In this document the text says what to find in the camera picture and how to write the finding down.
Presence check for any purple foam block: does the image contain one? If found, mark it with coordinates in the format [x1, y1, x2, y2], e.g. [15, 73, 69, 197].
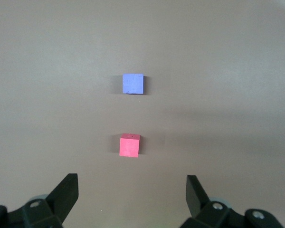
[122, 73, 145, 95]

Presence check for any red foam block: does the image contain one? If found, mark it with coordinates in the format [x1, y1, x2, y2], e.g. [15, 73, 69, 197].
[119, 133, 142, 158]

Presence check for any brown table cover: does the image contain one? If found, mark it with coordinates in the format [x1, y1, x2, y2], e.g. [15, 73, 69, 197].
[0, 0, 285, 228]

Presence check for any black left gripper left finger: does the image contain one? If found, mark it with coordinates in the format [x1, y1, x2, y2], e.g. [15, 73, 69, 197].
[0, 173, 79, 228]

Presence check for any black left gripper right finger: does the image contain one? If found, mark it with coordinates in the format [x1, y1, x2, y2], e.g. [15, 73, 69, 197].
[180, 175, 282, 228]

